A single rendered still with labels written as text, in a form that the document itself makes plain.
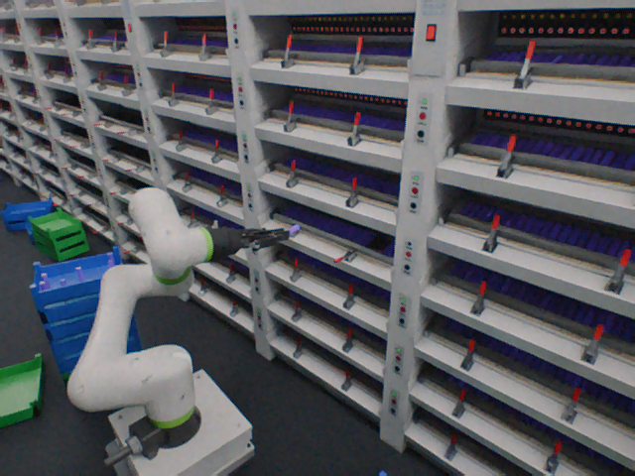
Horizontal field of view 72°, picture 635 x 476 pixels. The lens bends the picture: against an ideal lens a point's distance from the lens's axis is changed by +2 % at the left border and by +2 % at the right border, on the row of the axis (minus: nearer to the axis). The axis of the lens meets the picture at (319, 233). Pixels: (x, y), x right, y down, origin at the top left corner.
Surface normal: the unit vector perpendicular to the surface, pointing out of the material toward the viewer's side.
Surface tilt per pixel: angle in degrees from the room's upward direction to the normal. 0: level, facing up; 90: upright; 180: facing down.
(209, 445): 2
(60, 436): 0
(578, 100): 107
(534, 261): 17
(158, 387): 88
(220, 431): 2
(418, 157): 90
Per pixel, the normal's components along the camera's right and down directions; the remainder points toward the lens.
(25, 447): 0.00, -0.90
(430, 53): -0.67, 0.33
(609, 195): -0.20, -0.76
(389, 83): -0.64, 0.58
